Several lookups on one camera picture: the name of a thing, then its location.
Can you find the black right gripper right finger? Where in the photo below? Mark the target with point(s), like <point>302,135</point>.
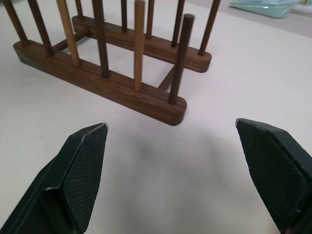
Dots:
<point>280,175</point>

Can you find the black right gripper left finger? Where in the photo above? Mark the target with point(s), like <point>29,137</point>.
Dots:
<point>73,180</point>

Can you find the wooden dish rack with pegs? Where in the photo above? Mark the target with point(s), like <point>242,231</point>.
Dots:
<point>114,63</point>

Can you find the pale green plastic tray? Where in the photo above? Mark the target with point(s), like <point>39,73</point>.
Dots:
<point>262,8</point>

